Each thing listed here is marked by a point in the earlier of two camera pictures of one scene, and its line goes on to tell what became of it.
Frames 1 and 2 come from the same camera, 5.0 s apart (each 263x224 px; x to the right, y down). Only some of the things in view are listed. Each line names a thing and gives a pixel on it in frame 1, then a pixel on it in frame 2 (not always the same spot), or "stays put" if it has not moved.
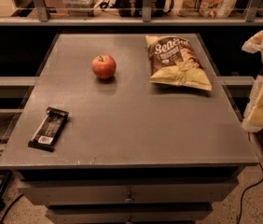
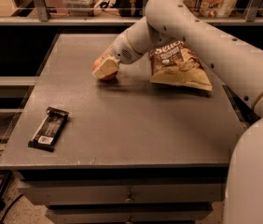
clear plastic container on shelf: x=78 y=1 stays put
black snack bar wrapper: x=48 y=130 stays put
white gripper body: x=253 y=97 -> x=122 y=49
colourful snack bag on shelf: x=209 y=1 stays put
